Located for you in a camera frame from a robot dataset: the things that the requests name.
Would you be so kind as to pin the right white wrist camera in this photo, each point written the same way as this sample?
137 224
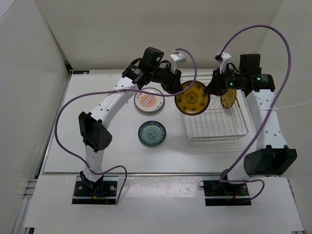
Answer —
223 58

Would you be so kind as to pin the white plate orange sunburst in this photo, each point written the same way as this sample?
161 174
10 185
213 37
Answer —
145 99

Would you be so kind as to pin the blue floral plate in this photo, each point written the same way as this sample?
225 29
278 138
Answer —
152 133

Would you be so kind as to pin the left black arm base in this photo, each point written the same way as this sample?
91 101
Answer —
101 192

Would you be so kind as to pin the white plate with flower outline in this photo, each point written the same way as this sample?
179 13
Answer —
152 110

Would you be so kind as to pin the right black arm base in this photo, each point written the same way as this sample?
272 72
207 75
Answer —
224 194

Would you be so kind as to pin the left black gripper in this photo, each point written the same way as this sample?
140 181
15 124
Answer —
173 85

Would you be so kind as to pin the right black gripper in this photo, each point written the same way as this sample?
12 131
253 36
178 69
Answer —
215 86

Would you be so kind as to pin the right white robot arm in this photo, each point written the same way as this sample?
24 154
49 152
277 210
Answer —
268 153

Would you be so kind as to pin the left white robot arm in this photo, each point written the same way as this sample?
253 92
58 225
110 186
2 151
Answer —
94 125

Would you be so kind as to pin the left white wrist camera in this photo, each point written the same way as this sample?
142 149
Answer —
176 59

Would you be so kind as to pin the yellow plate with black symbols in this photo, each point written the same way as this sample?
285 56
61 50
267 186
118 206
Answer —
194 101

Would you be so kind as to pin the white cable tie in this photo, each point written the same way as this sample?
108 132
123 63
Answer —
285 107

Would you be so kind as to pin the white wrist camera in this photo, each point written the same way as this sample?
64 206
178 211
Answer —
176 59
223 58

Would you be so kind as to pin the silver wire dish rack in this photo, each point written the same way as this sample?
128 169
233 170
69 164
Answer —
216 123

